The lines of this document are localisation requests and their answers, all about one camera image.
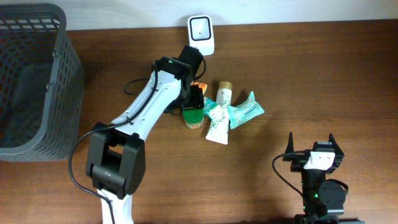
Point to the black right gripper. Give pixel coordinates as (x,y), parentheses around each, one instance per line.
(298,162)

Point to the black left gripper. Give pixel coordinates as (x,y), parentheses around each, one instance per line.
(197,99)

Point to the green lid jar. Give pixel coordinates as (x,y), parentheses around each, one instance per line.
(193,118)

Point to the small green tissue pack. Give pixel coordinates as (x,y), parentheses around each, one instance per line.
(212,109)

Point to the small orange box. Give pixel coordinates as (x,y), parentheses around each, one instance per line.
(203,86)

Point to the mint green wipes pack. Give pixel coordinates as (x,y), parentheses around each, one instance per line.
(244,112)

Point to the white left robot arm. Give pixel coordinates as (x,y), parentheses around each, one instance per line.
(116,160)

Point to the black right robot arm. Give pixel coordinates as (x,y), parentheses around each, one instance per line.
(323,199)

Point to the white barcode scanner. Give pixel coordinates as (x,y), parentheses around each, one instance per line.
(200,34)

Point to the grey plastic basket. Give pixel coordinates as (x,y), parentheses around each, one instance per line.
(42,84)

